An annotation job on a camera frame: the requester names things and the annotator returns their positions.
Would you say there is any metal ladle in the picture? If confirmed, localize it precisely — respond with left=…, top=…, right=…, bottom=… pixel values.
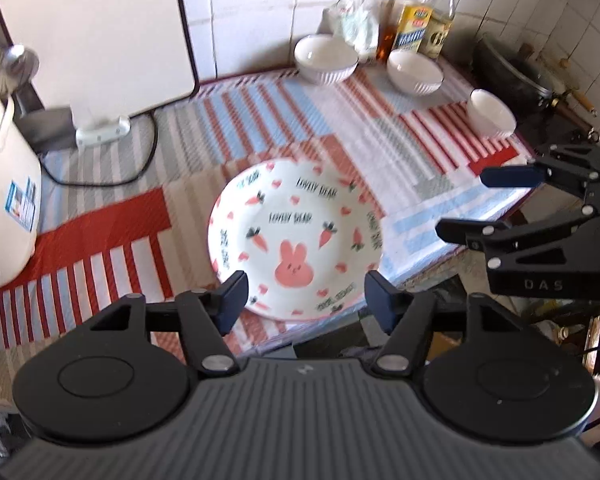
left=0, top=44, right=40, bottom=97

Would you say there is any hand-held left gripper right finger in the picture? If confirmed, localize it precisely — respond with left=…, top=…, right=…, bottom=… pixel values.
left=364, top=270, right=524, bottom=379

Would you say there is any striped patchwork tablecloth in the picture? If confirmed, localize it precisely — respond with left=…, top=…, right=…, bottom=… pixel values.
left=0, top=57, right=537, bottom=378

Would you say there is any cream enamel pot wooden handle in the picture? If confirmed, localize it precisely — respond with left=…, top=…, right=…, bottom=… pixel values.
left=534, top=52, right=599, bottom=117

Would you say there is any dark pot with glass lid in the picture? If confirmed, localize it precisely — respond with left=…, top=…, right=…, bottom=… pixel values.
left=472, top=34, right=597, bottom=134

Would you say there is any clear vinegar bottle yellow cap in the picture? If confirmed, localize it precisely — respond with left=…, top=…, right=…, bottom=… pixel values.
left=422, top=0, right=462, bottom=60

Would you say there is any white ribbed bowl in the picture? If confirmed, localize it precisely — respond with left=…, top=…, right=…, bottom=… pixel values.
left=386, top=53, right=445, bottom=96
left=466, top=88, right=518, bottom=140
left=293, top=34, right=359, bottom=85

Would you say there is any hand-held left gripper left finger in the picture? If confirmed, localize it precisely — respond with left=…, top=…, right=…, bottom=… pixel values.
left=90, top=270, right=250, bottom=379

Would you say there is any grey utensil holder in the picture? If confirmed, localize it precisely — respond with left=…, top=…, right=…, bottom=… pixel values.
left=12, top=84, right=77, bottom=155

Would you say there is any yellow label cooking wine bottle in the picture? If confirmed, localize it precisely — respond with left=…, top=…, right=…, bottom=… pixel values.
left=386, top=0, right=439, bottom=59

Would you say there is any cream rice cooker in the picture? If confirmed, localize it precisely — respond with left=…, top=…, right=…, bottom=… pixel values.
left=0, top=82, right=44, bottom=296

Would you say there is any black rice cooker cable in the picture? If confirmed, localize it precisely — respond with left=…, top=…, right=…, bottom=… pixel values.
left=39, top=109, right=160, bottom=189

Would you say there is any white cutting board stand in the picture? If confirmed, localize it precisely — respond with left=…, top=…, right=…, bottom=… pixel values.
left=74, top=106, right=132, bottom=149

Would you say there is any bunny and carrot print plate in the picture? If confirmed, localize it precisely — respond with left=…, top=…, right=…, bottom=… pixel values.
left=207, top=158, right=385, bottom=322

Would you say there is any clear plastic seasoning bag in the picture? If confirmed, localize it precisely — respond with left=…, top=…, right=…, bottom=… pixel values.
left=328, top=0, right=382, bottom=64

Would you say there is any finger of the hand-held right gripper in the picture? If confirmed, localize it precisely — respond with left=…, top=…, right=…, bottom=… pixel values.
left=435, top=204, right=599, bottom=271
left=480, top=143, right=600, bottom=206

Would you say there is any white cutting board dark rim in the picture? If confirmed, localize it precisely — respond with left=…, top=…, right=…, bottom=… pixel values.
left=0, top=0, right=201, bottom=122

